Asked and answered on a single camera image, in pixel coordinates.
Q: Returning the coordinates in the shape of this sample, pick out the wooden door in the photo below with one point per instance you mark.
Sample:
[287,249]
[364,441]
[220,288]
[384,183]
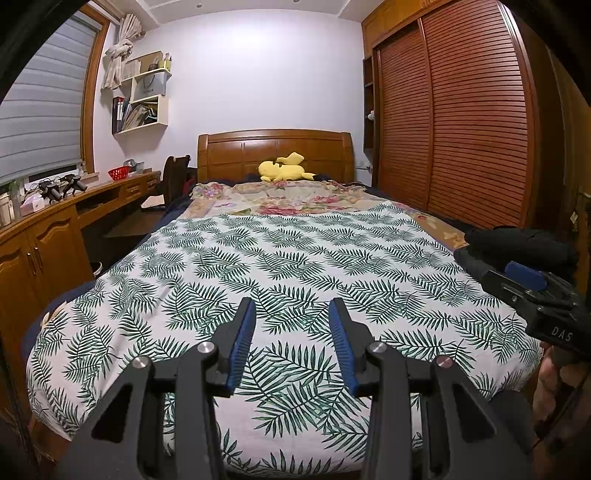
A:
[572,152]

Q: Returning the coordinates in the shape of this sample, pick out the stack of papers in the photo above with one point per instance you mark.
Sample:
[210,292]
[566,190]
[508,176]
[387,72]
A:
[141,116]

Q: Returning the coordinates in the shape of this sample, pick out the person's right hand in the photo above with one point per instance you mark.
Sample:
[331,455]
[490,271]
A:
[549,383]

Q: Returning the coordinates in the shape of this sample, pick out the grey paper bag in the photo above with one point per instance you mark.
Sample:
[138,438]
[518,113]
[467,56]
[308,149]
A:
[151,84]

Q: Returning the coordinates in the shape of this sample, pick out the beige tied curtain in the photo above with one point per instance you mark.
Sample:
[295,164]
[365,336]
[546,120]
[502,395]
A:
[119,50]

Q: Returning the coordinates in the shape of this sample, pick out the black coat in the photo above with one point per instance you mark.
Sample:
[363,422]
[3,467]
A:
[521,242]

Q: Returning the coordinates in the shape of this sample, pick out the wooden desk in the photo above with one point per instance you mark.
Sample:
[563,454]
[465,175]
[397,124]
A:
[46,249]

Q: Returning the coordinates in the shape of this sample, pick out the grey garment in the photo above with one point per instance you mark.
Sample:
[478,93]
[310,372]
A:
[471,263]

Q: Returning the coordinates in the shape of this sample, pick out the black folders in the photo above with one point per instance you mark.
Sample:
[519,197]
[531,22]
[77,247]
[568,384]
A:
[117,114]

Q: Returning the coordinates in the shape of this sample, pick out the white wall shelf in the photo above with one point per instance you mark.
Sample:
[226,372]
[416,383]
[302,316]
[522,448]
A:
[164,110]

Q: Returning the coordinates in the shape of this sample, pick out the black handheld device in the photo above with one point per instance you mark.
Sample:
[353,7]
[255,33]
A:
[50,190]
[75,182]

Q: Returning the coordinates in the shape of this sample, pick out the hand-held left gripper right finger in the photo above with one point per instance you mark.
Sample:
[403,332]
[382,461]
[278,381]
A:
[344,346]

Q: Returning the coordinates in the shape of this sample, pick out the wooden slatted wardrobe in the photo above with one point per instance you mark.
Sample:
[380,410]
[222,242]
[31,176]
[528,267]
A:
[461,115]

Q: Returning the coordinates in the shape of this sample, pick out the red basket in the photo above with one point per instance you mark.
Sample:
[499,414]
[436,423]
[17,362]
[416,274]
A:
[118,174]

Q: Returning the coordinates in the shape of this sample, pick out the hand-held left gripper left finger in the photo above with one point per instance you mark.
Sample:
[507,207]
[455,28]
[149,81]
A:
[240,346]

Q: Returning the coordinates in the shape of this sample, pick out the wooden window frame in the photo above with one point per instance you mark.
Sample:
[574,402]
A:
[90,115]

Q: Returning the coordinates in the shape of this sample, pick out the brown wooden chair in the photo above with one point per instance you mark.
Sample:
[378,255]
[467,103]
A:
[174,180]

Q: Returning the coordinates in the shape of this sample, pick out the pink box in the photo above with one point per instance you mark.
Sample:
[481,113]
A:
[33,202]

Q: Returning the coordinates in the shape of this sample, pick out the dark waste bin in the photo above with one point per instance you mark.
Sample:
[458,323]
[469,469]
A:
[96,268]

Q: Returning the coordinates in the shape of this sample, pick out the row of toiletry bottles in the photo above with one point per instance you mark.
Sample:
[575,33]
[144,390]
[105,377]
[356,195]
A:
[8,205]

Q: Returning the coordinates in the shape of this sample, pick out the yellow plush toy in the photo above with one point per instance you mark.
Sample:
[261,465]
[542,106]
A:
[281,171]

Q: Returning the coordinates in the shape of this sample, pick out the leaf print bed sheet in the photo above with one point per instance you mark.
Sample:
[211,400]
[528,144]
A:
[277,258]

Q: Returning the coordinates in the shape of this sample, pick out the floral blanket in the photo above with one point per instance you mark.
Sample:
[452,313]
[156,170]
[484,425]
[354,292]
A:
[286,198]

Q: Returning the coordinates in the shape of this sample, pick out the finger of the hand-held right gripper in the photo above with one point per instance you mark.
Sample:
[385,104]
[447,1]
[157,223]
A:
[524,274]
[508,290]

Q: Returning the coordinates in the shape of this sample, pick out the grey window blind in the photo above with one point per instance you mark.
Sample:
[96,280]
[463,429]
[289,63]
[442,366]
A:
[41,106]

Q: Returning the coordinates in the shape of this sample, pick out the wooden headboard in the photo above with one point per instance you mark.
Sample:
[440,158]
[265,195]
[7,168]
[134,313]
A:
[231,152]

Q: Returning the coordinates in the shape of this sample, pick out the grey pot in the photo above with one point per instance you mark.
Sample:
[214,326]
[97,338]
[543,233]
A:
[133,165]

